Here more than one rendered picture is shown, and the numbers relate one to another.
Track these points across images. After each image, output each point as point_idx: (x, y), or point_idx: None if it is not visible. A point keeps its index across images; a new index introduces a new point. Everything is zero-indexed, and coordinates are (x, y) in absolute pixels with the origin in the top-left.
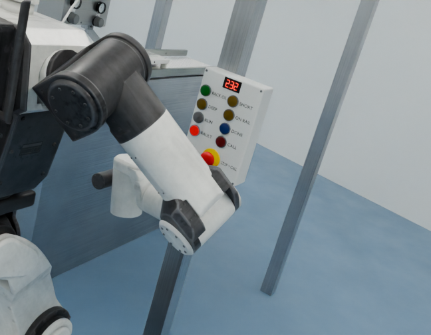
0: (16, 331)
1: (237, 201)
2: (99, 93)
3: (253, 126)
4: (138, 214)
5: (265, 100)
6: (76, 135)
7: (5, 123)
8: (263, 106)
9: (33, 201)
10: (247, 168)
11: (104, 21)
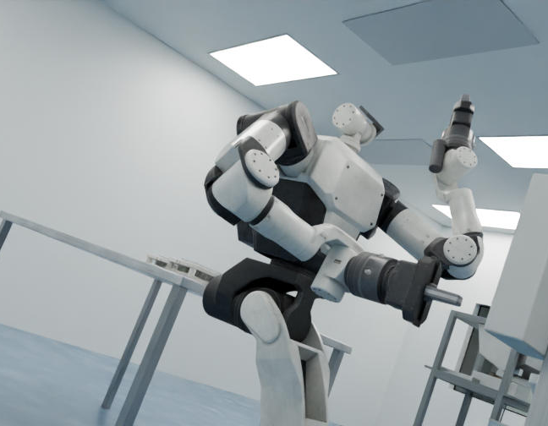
0: None
1: (242, 155)
2: (243, 116)
3: (517, 228)
4: (318, 285)
5: (545, 192)
6: None
7: None
8: (539, 200)
9: (295, 280)
10: (523, 311)
11: None
